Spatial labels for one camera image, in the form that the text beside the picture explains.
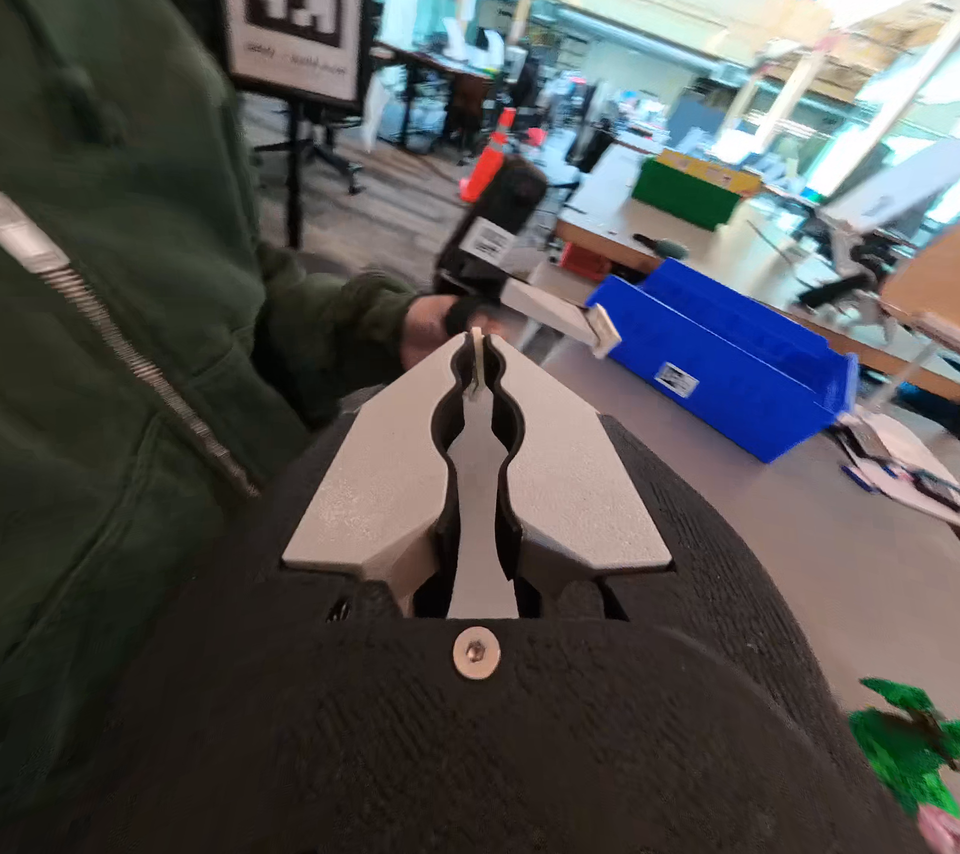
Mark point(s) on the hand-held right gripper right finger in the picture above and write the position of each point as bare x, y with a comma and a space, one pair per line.
577, 494

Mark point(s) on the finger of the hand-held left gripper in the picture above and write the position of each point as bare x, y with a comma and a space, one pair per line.
555, 314

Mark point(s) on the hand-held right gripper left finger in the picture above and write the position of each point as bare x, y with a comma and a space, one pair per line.
360, 494

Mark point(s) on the small white lego piece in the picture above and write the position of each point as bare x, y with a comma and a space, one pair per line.
475, 362

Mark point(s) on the person's left forearm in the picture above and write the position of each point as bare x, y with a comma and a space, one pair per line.
330, 321

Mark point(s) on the lego flower and bird model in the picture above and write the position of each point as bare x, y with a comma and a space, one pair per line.
904, 749

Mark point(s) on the person's left hand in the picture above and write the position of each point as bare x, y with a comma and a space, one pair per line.
424, 340

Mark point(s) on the orange traffic cone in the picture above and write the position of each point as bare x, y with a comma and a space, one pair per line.
487, 163

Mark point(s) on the red box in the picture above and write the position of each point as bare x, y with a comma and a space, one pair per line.
585, 261

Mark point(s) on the dark desk with clutter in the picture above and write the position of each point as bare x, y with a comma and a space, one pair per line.
442, 81

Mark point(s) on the green plastic bin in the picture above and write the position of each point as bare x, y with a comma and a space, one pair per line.
686, 197

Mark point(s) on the wooden work table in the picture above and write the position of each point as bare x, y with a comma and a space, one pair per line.
720, 253

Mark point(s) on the black office chair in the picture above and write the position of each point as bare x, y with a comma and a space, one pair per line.
330, 152

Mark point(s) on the blue plastic bin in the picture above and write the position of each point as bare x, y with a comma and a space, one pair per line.
735, 359

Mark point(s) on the yellow cardboard box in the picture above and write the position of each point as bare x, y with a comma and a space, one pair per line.
712, 171

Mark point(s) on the printed marker board on stand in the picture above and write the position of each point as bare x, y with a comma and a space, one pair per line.
296, 6

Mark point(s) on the black swivel chair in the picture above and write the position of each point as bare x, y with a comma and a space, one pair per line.
847, 269

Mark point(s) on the papers and pens pile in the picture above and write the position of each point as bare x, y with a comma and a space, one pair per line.
900, 464

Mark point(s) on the person's green hooded jacket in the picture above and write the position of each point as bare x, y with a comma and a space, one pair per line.
112, 269

